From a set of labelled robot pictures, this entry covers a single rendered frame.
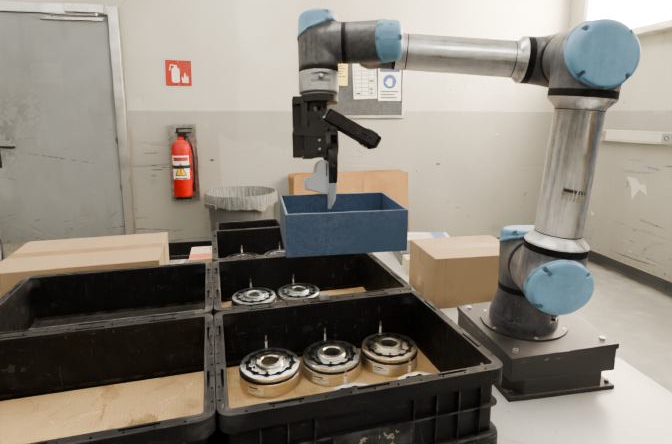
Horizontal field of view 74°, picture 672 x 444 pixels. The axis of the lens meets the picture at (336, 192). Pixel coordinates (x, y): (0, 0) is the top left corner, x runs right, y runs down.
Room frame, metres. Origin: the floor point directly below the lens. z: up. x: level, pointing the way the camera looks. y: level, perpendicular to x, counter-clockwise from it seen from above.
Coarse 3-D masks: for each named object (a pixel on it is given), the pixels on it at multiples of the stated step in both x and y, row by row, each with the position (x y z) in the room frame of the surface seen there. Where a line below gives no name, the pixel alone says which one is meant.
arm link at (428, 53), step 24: (408, 48) 0.95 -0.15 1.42; (432, 48) 0.94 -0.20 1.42; (456, 48) 0.94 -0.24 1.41; (480, 48) 0.94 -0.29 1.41; (504, 48) 0.93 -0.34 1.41; (528, 48) 0.92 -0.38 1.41; (456, 72) 0.96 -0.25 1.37; (480, 72) 0.95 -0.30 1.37; (504, 72) 0.95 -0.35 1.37; (528, 72) 0.93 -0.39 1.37
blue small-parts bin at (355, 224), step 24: (288, 216) 0.67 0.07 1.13; (312, 216) 0.68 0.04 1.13; (336, 216) 0.68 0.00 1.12; (360, 216) 0.69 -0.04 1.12; (384, 216) 0.70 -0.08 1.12; (288, 240) 0.67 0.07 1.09; (312, 240) 0.68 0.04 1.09; (336, 240) 0.69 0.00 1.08; (360, 240) 0.69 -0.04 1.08; (384, 240) 0.70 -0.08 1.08
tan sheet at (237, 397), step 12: (360, 348) 0.81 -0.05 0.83; (300, 360) 0.76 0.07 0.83; (420, 360) 0.76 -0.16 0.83; (228, 372) 0.73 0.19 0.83; (300, 372) 0.73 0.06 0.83; (360, 372) 0.73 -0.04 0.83; (432, 372) 0.73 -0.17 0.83; (228, 384) 0.69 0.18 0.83; (300, 384) 0.69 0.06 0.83; (312, 384) 0.69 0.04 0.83; (228, 396) 0.66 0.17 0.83; (240, 396) 0.66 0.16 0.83; (252, 396) 0.66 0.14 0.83; (288, 396) 0.66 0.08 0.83
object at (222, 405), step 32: (448, 320) 0.72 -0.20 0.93; (224, 352) 0.62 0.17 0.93; (480, 352) 0.62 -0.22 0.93; (224, 384) 0.54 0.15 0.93; (384, 384) 0.54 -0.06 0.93; (416, 384) 0.54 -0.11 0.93; (448, 384) 0.55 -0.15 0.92; (480, 384) 0.57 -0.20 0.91; (224, 416) 0.48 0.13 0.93; (256, 416) 0.48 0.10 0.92; (288, 416) 0.49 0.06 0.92; (320, 416) 0.50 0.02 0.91
